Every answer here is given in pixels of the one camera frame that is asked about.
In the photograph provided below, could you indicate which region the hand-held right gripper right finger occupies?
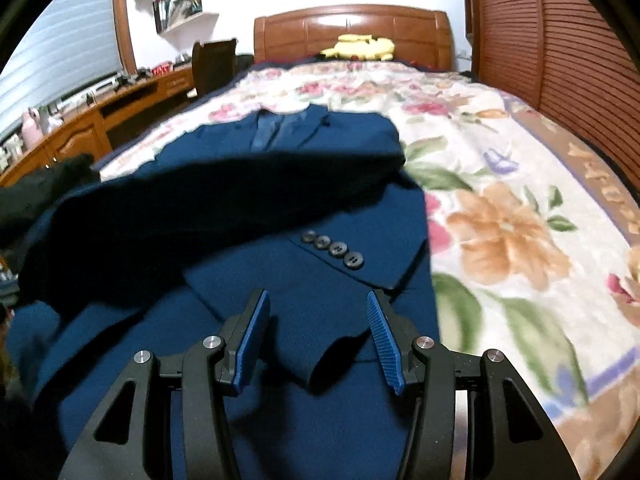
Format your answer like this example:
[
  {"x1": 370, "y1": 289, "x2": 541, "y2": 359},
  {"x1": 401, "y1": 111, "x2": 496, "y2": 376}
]
[{"x1": 366, "y1": 290, "x2": 581, "y2": 480}]

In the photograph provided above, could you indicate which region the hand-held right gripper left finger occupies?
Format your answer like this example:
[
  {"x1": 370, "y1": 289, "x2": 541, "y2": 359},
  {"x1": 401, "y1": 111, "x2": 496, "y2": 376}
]
[{"x1": 59, "y1": 288, "x2": 272, "y2": 480}]

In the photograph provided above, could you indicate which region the blue suit jacket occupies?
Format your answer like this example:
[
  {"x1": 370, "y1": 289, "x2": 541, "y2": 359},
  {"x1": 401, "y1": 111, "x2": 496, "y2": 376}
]
[{"x1": 5, "y1": 105, "x2": 441, "y2": 480}]

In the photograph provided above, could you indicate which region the floral blanket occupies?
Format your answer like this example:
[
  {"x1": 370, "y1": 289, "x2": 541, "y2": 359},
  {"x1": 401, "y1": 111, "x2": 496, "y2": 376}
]
[{"x1": 100, "y1": 60, "x2": 640, "y2": 480}]

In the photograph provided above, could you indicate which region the black garment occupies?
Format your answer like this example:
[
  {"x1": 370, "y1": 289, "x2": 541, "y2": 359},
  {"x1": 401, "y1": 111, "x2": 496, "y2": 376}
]
[{"x1": 0, "y1": 155, "x2": 101, "y2": 248}]

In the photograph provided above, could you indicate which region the long wooden desk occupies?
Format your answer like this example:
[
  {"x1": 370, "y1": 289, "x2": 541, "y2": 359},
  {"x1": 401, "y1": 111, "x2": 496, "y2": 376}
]
[{"x1": 0, "y1": 65, "x2": 196, "y2": 188}]

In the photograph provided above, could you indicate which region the dark wooden chair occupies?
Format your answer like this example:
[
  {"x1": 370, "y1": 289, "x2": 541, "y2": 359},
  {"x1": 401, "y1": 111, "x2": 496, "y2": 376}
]
[{"x1": 191, "y1": 38, "x2": 240, "y2": 98}]

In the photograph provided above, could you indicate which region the yellow plush toy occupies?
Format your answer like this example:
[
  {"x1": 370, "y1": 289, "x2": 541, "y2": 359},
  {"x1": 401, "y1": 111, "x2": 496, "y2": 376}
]
[{"x1": 319, "y1": 34, "x2": 396, "y2": 62}]

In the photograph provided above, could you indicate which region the pink bottle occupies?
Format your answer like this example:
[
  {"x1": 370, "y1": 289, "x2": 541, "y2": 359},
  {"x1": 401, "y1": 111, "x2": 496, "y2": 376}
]
[{"x1": 21, "y1": 109, "x2": 43, "y2": 148}]

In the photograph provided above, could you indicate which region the row of small jars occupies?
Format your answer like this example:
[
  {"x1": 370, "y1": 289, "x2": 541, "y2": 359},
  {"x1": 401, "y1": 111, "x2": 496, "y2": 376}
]
[{"x1": 0, "y1": 132, "x2": 23, "y2": 171}]

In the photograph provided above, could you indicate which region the wooden bed headboard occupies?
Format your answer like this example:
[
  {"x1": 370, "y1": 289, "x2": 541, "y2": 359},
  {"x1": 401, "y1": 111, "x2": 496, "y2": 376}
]
[{"x1": 253, "y1": 5, "x2": 455, "y2": 72}]

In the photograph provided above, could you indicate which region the wooden louvered wardrobe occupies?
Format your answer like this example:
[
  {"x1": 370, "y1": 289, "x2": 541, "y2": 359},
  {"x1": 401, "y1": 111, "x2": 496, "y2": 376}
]
[{"x1": 460, "y1": 0, "x2": 640, "y2": 181}]

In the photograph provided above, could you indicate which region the row of books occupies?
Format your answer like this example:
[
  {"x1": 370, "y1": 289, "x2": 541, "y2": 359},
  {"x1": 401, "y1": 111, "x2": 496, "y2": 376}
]
[{"x1": 152, "y1": 0, "x2": 203, "y2": 33}]

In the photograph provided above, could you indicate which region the grey window blind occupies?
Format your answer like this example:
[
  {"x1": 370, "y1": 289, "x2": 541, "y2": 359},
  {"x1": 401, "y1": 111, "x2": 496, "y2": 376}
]
[{"x1": 0, "y1": 0, "x2": 123, "y2": 133}]

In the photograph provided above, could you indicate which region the wooden window frame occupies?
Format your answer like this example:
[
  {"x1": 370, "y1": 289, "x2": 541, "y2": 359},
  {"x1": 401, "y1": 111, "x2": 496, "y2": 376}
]
[{"x1": 111, "y1": 0, "x2": 138, "y2": 73}]

